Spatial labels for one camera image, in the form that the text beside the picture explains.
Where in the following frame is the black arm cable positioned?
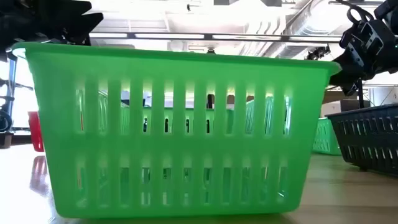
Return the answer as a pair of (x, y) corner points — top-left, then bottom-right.
(328, 0), (376, 26)

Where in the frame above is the black equipment stand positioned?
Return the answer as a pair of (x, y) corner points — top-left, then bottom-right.
(0, 51), (16, 149)

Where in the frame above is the dark window frame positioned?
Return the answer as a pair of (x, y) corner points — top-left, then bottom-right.
(7, 57), (43, 133)

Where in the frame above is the dark plastic slotted basket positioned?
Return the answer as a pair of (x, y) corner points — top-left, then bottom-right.
(325, 104), (398, 175)

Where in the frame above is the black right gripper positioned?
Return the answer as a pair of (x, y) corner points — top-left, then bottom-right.
(329, 18), (398, 96)

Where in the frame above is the green plastic slotted basket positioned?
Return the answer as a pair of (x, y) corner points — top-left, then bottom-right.
(312, 117), (342, 156)
(11, 42), (342, 219)

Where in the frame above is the black box-shaped monitor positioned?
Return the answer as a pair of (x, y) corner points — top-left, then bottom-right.
(341, 99), (371, 112)

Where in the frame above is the red plastic slotted basket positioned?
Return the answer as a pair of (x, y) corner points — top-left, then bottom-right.
(27, 111), (45, 152)

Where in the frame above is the black ceiling beam with lights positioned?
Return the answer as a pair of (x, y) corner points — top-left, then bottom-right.
(89, 32), (343, 44)

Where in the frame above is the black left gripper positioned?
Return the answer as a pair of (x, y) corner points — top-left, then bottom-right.
(0, 0), (104, 54)

